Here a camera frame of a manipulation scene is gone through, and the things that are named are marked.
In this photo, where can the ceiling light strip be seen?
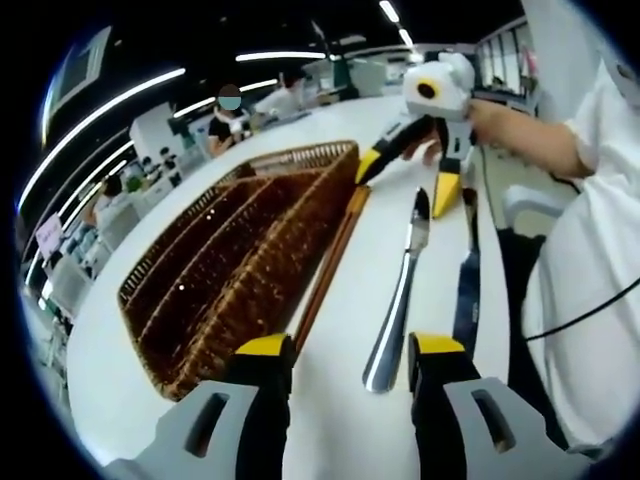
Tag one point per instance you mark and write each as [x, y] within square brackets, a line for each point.
[280, 56]
[389, 10]
[150, 84]

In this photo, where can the ceiling air conditioner vent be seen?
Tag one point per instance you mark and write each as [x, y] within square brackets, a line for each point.
[80, 70]

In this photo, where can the brown chopstick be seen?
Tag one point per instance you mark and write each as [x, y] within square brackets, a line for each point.
[325, 280]
[357, 210]

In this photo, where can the white office chair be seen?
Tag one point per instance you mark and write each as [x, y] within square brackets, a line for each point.
[530, 200]

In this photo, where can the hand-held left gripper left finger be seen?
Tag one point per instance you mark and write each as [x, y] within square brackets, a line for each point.
[200, 435]

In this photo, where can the person's black trousers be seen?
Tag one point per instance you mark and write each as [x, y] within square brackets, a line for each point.
[520, 280]

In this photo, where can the person's right hand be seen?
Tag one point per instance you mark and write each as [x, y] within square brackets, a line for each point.
[487, 125]

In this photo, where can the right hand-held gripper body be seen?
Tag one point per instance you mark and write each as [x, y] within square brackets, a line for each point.
[450, 95]

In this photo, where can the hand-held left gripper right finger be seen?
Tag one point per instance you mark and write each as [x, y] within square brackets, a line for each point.
[500, 435]

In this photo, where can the brown wicker storage tray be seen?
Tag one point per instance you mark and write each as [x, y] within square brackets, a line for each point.
[225, 260]

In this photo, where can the pink hanging sign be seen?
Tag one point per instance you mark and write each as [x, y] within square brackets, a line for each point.
[49, 235]

